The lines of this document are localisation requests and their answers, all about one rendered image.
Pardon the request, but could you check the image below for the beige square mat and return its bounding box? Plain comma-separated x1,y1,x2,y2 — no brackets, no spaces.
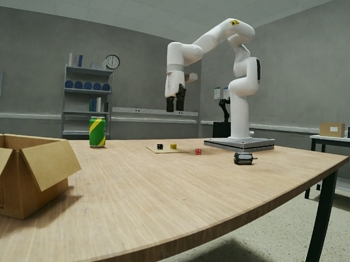
146,146,189,154

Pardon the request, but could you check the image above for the brown cardboard box with flaps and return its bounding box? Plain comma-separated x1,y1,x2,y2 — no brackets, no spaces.
0,134,82,220

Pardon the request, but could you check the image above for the green drink can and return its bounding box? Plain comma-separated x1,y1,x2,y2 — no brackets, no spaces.
90,117,106,148

